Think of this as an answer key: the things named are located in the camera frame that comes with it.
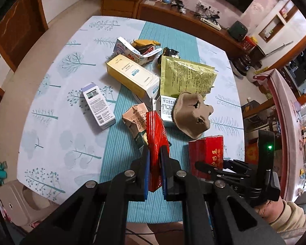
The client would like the metal pole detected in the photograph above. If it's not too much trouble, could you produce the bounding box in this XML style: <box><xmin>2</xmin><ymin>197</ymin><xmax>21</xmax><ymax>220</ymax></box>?
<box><xmin>265</xmin><ymin>41</ymin><xmax>294</xmax><ymax>56</ymax></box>

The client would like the red plastic basket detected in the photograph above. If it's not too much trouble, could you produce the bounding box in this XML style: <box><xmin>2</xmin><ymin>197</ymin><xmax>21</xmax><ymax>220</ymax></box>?
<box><xmin>241</xmin><ymin>36</ymin><xmax>258</xmax><ymax>51</ymax></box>

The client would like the white and purple box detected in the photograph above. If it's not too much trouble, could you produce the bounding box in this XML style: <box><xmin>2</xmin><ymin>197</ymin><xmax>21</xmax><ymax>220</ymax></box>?
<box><xmin>81</xmin><ymin>82</ymin><xmax>117</xmax><ymax>130</ymax></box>

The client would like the pink covered table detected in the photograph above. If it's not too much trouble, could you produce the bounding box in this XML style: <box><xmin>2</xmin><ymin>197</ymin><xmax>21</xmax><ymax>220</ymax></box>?
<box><xmin>252</xmin><ymin>68</ymin><xmax>306</xmax><ymax>205</ymax></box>

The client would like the cream yellow box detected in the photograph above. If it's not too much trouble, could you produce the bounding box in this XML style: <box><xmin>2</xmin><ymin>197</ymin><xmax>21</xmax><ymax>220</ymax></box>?
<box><xmin>106</xmin><ymin>54</ymin><xmax>161</xmax><ymax>99</ymax></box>

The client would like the red and white small packet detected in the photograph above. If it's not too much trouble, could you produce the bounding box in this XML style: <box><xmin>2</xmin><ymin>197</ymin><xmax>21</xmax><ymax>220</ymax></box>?
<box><xmin>141</xmin><ymin>45</ymin><xmax>162</xmax><ymax>57</ymax></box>

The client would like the wooden side cabinet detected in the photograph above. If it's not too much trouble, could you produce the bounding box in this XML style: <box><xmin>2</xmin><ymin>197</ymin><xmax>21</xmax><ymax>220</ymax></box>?
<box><xmin>100</xmin><ymin>0</ymin><xmax>146</xmax><ymax>19</ymax></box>

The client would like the wooden framed wall niche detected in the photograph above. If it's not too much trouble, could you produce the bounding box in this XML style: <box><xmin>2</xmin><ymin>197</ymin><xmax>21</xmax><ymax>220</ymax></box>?
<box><xmin>259</xmin><ymin>14</ymin><xmax>288</xmax><ymax>43</ymax></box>
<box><xmin>279</xmin><ymin>0</ymin><xmax>299</xmax><ymax>22</ymax></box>

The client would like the green foil bag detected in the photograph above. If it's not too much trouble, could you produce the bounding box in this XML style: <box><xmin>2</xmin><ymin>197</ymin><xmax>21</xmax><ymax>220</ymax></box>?
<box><xmin>159</xmin><ymin>55</ymin><xmax>217</xmax><ymax>100</ymax></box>

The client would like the wooden door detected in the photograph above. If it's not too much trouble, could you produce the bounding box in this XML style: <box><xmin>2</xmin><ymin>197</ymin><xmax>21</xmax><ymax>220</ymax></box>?
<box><xmin>0</xmin><ymin>0</ymin><xmax>48</xmax><ymax>72</ymax></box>

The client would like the dark green appliance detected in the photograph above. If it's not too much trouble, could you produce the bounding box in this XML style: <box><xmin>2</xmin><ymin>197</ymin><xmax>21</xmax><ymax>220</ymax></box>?
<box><xmin>228</xmin><ymin>20</ymin><xmax>249</xmax><ymax>41</ymax></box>

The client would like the mustard yellow snack packet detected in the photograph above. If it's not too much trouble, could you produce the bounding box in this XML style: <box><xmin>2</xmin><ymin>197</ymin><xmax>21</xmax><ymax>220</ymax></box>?
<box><xmin>132</xmin><ymin>39</ymin><xmax>161</xmax><ymax>50</ymax></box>

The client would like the brown paper mask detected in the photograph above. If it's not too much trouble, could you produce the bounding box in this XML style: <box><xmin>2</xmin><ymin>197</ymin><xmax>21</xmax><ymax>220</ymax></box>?
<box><xmin>171</xmin><ymin>91</ymin><xmax>214</xmax><ymax>138</ymax></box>

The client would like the long wooden cabinet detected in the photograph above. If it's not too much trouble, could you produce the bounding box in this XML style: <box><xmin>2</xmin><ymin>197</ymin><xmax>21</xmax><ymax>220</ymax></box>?
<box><xmin>138</xmin><ymin>0</ymin><xmax>258</xmax><ymax>57</ymax></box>

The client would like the dark wicker bin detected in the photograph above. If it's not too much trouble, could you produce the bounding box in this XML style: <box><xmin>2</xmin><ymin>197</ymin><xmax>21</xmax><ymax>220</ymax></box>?
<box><xmin>248</xmin><ymin>45</ymin><xmax>266</xmax><ymax>62</ymax></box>

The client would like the black ceramic pot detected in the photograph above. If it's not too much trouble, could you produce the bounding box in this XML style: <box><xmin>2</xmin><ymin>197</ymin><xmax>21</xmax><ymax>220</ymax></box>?
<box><xmin>231</xmin><ymin>55</ymin><xmax>253</xmax><ymax>76</ymax></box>

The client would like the black crumpled wrapper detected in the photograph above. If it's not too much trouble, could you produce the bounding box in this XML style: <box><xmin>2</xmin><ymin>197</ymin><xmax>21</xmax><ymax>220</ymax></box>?
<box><xmin>157</xmin><ymin>47</ymin><xmax>180</xmax><ymax>68</ymax></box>

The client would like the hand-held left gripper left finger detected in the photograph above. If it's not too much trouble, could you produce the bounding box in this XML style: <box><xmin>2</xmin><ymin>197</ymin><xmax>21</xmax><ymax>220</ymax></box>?
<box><xmin>19</xmin><ymin>147</ymin><xmax>151</xmax><ymax>245</ymax></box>

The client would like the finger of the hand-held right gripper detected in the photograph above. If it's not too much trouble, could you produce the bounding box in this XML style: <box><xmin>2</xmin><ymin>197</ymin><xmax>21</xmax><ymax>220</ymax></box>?
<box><xmin>195</xmin><ymin>161</ymin><xmax>248</xmax><ymax>184</ymax></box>
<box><xmin>223</xmin><ymin>159</ymin><xmax>258</xmax><ymax>174</ymax></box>

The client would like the white printed box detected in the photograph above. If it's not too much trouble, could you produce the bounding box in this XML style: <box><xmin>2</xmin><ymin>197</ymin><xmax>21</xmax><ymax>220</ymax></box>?
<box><xmin>159</xmin><ymin>94</ymin><xmax>180</xmax><ymax>128</ymax></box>

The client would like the white pot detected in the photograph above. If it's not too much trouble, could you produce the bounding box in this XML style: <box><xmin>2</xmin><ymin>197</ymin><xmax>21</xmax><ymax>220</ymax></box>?
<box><xmin>246</xmin><ymin>66</ymin><xmax>261</xmax><ymax>82</ymax></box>

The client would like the person's right hand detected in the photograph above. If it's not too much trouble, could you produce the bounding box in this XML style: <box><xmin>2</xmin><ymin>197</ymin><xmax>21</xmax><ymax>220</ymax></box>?
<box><xmin>254</xmin><ymin>200</ymin><xmax>287</xmax><ymax>225</ymax></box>

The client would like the red box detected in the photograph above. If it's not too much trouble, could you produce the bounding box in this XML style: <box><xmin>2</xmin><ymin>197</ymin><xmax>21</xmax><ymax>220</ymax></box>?
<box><xmin>188</xmin><ymin>135</ymin><xmax>224</xmax><ymax>179</ymax></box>

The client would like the teal tree print tablecloth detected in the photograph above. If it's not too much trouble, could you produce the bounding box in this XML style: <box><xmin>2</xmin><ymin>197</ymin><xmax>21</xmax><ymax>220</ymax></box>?
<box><xmin>17</xmin><ymin>15</ymin><xmax>245</xmax><ymax>222</ymax></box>

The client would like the crumpled pink drink carton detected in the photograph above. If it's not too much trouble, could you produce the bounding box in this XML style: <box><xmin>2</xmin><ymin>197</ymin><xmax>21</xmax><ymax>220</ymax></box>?
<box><xmin>122</xmin><ymin>103</ymin><xmax>150</xmax><ymax>147</ymax></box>

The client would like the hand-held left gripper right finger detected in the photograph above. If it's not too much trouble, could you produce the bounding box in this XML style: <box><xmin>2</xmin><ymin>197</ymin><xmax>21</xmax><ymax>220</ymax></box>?
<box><xmin>160</xmin><ymin>145</ymin><xmax>286</xmax><ymax>245</ymax></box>

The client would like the red snack packet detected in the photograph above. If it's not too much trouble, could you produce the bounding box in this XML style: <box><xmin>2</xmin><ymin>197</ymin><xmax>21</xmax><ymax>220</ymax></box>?
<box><xmin>145</xmin><ymin>110</ymin><xmax>170</xmax><ymax>192</ymax></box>

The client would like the white set-top box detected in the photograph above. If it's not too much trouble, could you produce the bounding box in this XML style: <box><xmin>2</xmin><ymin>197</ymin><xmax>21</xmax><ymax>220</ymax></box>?
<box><xmin>200</xmin><ymin>15</ymin><xmax>222</xmax><ymax>30</ymax></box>

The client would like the white chocolate box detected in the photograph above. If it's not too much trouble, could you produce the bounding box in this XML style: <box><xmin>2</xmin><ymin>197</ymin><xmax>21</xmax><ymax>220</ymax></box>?
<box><xmin>113</xmin><ymin>36</ymin><xmax>161</xmax><ymax>65</ymax></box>

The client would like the white stool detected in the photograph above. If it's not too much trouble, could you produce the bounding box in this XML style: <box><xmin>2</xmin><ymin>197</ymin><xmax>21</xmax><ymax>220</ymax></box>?
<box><xmin>0</xmin><ymin>180</ymin><xmax>57</xmax><ymax>228</ymax></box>

